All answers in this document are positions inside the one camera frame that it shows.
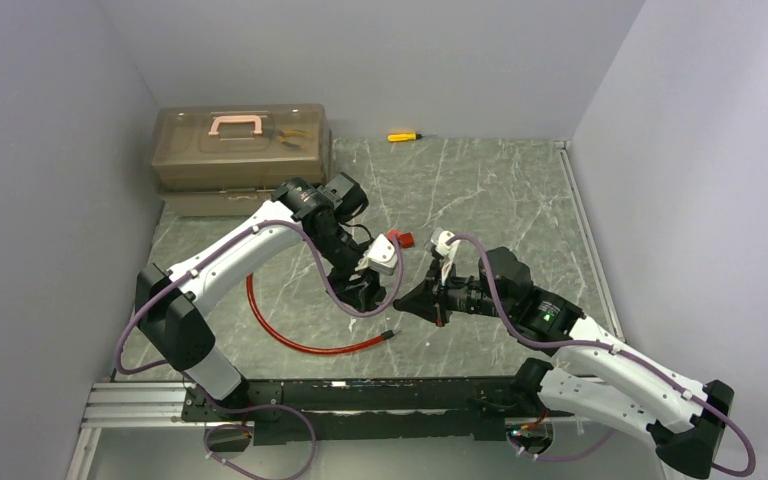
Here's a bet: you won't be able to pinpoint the red cable lock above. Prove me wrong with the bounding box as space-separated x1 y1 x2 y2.
245 274 399 356

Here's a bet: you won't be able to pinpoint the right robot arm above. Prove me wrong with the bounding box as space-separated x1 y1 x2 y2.
394 247 734 479

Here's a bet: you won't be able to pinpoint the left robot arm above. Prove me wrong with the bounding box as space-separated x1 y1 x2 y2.
126 173 402 408

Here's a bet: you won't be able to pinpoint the brown translucent plastic toolbox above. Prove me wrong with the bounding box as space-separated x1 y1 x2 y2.
151 104 333 217

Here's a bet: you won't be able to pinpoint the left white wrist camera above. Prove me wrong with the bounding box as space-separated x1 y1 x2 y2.
355 234 400 276

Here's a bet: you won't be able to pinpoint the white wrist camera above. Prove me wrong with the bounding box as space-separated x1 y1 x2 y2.
430 227 460 285
355 234 400 276

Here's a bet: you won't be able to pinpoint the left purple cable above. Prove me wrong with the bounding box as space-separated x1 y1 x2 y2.
113 219 405 480

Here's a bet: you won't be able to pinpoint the purple cable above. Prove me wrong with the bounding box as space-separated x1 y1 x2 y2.
113 219 405 480
446 233 758 478

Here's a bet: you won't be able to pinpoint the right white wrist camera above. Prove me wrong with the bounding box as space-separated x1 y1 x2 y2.
430 227 460 285

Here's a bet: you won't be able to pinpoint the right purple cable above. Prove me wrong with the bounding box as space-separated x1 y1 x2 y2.
446 233 758 478

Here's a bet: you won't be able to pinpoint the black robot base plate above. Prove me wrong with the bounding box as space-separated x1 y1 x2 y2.
180 376 545 446

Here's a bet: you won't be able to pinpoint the yellow handled screwdriver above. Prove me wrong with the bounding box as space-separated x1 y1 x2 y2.
387 132 423 143

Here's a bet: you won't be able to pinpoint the yellow handled pliers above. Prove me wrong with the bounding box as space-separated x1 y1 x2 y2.
273 129 314 150

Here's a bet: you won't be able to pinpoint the pink toolbox handle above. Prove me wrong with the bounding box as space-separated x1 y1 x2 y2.
208 114 263 137

